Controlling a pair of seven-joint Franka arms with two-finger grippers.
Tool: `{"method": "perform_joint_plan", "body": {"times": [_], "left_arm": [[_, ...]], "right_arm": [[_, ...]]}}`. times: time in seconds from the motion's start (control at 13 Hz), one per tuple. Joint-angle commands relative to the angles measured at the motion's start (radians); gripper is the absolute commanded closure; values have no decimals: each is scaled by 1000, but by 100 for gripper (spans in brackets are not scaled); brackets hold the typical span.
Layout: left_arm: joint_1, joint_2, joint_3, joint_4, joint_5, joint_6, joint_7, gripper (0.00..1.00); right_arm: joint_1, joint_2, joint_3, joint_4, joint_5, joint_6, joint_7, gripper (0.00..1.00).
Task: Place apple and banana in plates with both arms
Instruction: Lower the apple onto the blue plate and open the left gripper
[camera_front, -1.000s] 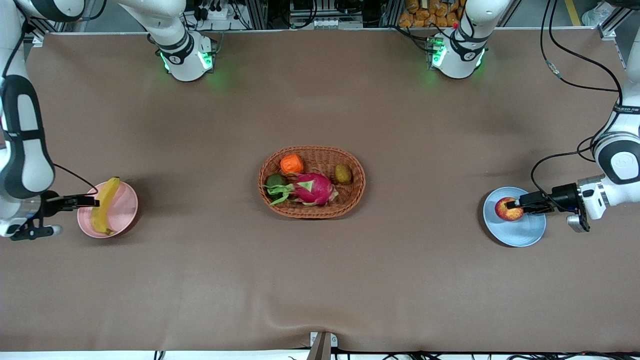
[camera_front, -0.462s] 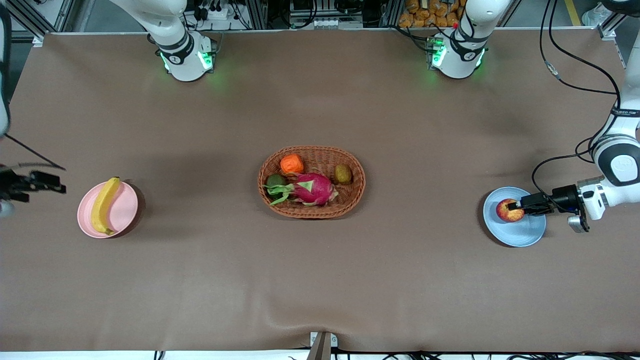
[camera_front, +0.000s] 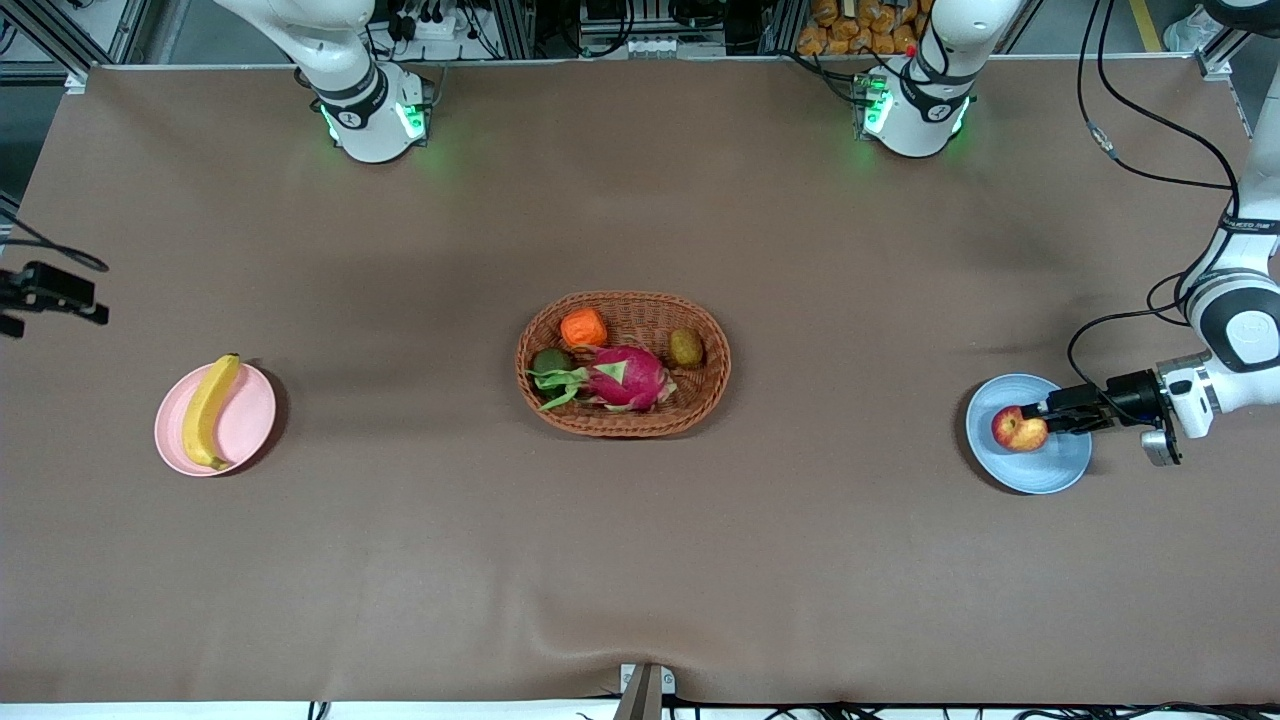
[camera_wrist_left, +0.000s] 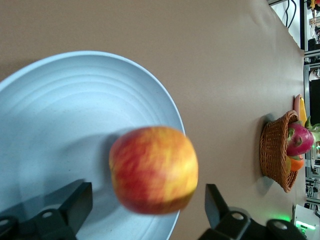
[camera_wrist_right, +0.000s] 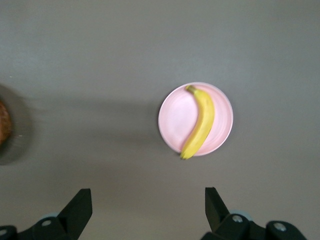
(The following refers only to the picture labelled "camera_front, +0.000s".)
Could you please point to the red yellow apple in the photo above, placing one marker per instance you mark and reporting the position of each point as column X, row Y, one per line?
column 1015, row 430

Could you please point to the yellow banana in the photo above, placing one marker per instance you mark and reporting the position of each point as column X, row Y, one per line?
column 205, row 410

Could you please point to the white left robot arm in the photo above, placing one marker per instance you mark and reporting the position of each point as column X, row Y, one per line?
column 920, row 110

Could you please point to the light blue plate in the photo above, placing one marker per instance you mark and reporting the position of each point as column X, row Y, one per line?
column 1030, row 470

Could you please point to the pink plate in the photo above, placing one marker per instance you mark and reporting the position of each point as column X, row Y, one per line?
column 250, row 410

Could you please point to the brown wicker basket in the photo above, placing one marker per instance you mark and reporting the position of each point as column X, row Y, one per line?
column 700, row 395

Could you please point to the white sneaker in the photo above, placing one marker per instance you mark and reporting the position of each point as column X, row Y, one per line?
column 1195, row 30

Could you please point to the brown kiwi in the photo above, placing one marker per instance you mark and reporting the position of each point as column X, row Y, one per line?
column 686, row 347

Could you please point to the bag of orange items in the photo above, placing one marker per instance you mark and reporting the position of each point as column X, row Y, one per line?
column 850, row 30

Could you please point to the pink dragon fruit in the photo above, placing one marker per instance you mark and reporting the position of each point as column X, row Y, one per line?
column 630, row 378

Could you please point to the white power strip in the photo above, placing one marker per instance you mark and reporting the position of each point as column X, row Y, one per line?
column 440, row 28

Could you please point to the brown tablecloth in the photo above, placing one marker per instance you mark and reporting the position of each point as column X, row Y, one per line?
column 640, row 560

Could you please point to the dark green avocado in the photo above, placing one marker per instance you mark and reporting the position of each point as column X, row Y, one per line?
column 552, row 360

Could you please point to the orange fruit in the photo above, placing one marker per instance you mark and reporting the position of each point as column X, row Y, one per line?
column 584, row 328

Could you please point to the grey control box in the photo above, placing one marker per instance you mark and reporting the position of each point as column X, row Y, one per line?
column 650, row 45

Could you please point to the aluminium frame profile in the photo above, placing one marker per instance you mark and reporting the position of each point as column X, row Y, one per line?
column 1225, row 50
column 60, row 45

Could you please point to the metal table bracket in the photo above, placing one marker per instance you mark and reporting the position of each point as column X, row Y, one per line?
column 645, row 695

